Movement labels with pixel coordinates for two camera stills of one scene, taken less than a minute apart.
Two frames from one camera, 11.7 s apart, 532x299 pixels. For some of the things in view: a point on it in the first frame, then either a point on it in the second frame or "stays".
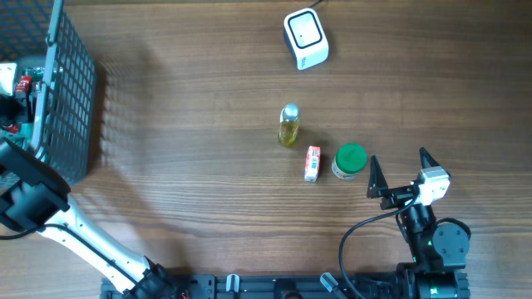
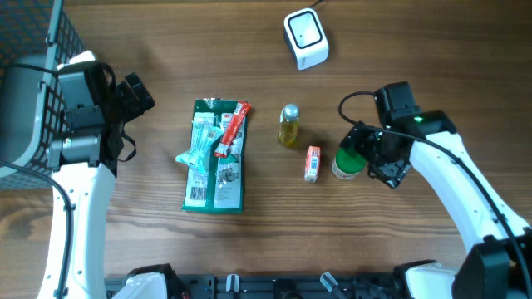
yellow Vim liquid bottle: (288, 133) stays
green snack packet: (26, 130) -> (214, 160)
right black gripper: (378, 187) -> (390, 172)
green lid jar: (350, 159) stays
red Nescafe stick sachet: (22, 86) -> (242, 109)
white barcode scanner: (305, 38) stays
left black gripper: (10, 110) -> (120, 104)
